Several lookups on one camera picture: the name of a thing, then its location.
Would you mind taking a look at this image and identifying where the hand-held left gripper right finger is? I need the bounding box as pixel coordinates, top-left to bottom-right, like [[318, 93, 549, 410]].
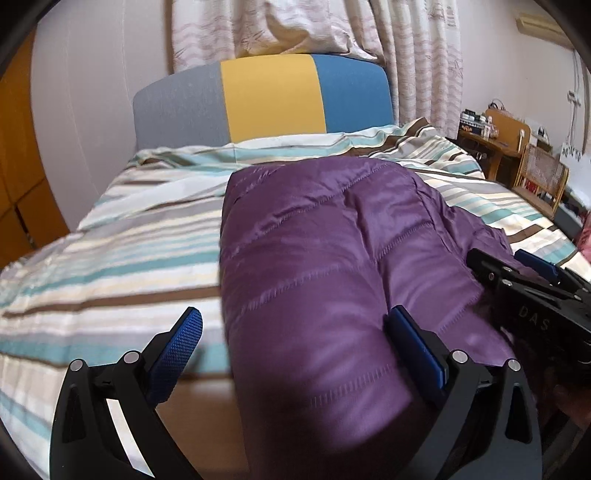
[[384, 305, 543, 480]]

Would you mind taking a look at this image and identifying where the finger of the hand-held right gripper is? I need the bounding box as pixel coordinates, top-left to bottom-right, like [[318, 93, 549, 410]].
[[466, 248, 523, 296], [514, 248, 591, 301]]

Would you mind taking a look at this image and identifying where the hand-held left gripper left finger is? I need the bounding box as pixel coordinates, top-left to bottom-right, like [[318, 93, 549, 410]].
[[49, 306, 204, 480]]

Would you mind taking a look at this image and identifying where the purple quilted jacket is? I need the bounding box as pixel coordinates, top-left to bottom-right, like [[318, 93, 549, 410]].
[[219, 157, 555, 480]]

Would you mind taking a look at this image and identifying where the rattan chair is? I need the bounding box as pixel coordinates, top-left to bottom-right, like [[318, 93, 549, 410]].
[[512, 143, 570, 219]]

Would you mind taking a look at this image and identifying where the striped duvet cover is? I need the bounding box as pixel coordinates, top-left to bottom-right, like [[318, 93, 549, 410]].
[[0, 117, 579, 480]]

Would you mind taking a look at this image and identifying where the wooden desk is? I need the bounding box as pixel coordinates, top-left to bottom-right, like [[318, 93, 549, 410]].
[[456, 108, 533, 188]]

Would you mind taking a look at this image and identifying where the white pink patterned curtain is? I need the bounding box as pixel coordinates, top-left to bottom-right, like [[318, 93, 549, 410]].
[[171, 0, 463, 139]]

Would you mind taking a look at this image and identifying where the orange wooden wardrobe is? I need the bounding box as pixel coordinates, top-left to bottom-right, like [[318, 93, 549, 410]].
[[0, 32, 71, 271]]

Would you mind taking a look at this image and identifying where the grey yellow blue headboard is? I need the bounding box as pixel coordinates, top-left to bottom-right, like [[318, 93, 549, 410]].
[[133, 53, 397, 153]]

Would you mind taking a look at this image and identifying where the white pink patterned pillow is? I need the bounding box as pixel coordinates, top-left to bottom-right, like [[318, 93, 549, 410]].
[[235, 0, 377, 58]]

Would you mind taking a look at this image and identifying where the white wall cable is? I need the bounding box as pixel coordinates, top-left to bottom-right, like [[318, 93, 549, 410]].
[[567, 48, 586, 155]]

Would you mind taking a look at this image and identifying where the wall air conditioner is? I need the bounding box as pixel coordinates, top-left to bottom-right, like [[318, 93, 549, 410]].
[[515, 3, 574, 48]]

